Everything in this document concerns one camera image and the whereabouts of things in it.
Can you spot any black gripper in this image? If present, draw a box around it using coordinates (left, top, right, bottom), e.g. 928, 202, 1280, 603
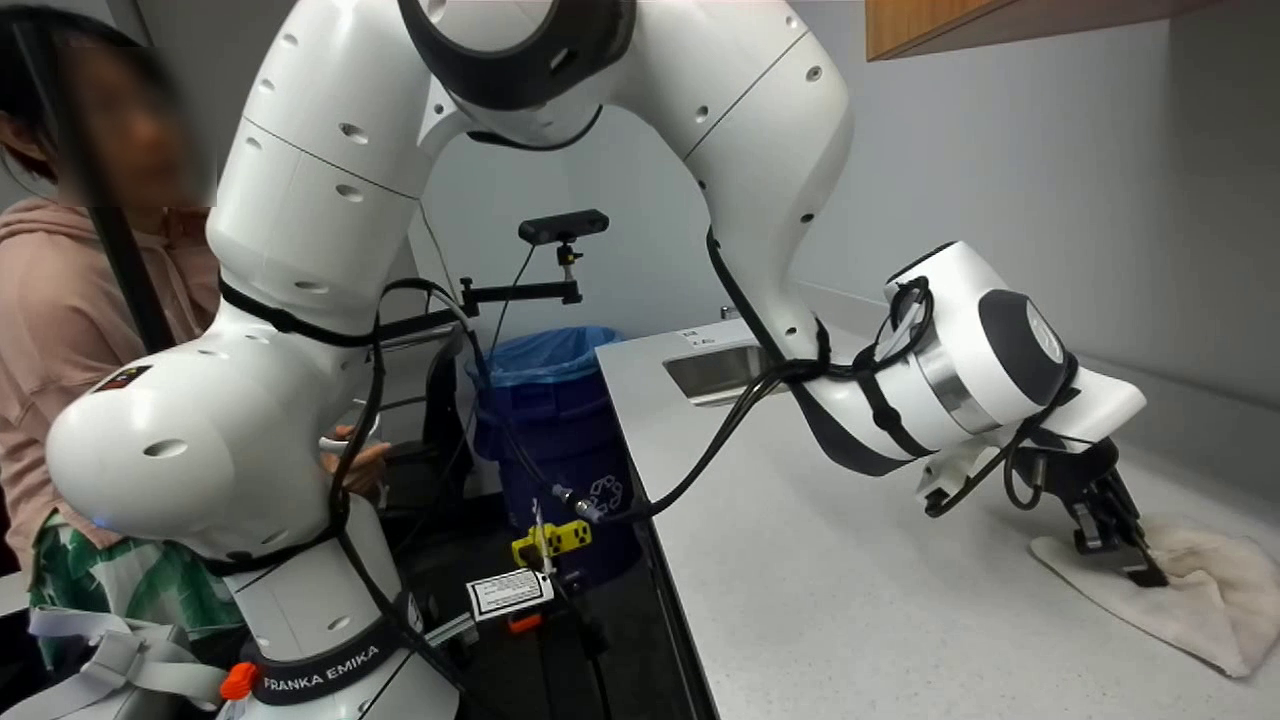
1020, 437, 1171, 592

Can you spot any beige wiping cloth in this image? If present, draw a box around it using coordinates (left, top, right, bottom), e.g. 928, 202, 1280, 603
1030, 514, 1280, 685

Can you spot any steel sink basin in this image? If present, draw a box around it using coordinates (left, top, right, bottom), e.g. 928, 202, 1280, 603
662, 339, 792, 403

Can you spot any yellow clamp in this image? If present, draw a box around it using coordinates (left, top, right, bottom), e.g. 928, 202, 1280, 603
507, 496, 595, 577

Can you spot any blue recycling bin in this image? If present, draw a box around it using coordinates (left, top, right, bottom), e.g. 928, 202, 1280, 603
468, 324, 650, 592

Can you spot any white label tag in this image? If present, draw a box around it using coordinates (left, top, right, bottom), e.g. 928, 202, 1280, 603
461, 566, 561, 624

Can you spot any orange knob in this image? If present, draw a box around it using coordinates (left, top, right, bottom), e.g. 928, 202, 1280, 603
217, 659, 266, 706

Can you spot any green patterned fabric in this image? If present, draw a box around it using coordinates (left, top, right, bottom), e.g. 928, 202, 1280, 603
28, 512, 248, 648

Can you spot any standing person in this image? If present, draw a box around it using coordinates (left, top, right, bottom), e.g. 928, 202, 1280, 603
0, 0, 395, 578

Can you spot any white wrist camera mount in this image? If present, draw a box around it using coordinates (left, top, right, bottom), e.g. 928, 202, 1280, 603
1062, 367, 1154, 446

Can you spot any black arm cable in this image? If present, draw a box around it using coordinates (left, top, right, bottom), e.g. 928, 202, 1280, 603
583, 230, 1086, 531

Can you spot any wooden wall cabinet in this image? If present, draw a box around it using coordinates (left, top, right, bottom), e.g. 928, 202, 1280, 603
863, 0, 1280, 65

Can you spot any small black camera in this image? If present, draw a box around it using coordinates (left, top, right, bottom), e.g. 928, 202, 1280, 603
518, 207, 611, 252

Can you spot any grey strap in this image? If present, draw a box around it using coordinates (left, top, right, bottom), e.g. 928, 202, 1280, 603
0, 603, 232, 720

